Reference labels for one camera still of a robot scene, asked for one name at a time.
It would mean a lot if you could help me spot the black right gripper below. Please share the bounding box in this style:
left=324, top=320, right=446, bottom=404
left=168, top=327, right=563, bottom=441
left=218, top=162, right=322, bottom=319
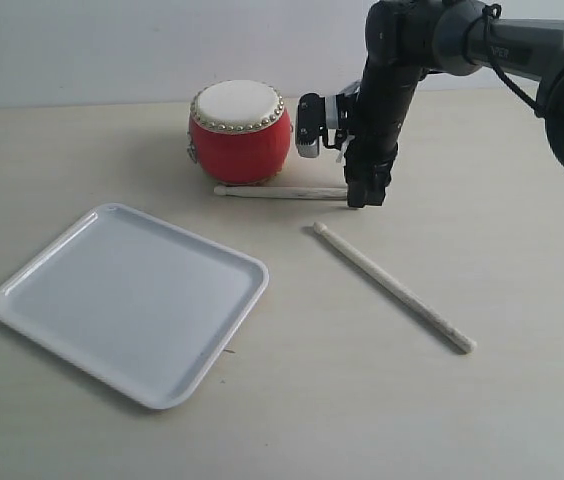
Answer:
left=342, top=136, right=398, bottom=209

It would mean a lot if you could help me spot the white drumstick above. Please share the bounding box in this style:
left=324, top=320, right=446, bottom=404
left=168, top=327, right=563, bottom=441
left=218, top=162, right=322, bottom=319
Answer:
left=214, top=185, right=347, bottom=200
left=313, top=221, right=477, bottom=354

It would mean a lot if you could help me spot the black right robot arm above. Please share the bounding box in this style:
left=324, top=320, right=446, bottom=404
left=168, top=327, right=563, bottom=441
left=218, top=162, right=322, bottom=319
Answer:
left=344, top=1, right=564, bottom=208

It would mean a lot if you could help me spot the red small drum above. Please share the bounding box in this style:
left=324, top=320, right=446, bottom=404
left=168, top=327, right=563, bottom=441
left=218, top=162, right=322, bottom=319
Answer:
left=188, top=79, right=292, bottom=186

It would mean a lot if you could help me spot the white plastic tray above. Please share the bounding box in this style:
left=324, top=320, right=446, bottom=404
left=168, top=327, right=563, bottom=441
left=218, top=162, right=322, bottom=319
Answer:
left=0, top=203, right=269, bottom=410

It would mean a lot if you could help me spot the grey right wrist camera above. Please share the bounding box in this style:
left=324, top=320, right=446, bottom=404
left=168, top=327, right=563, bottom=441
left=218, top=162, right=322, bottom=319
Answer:
left=295, top=93, right=325, bottom=158

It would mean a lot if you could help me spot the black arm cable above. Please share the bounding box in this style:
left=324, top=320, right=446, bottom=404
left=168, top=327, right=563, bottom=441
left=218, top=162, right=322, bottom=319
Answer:
left=464, top=3, right=546, bottom=119

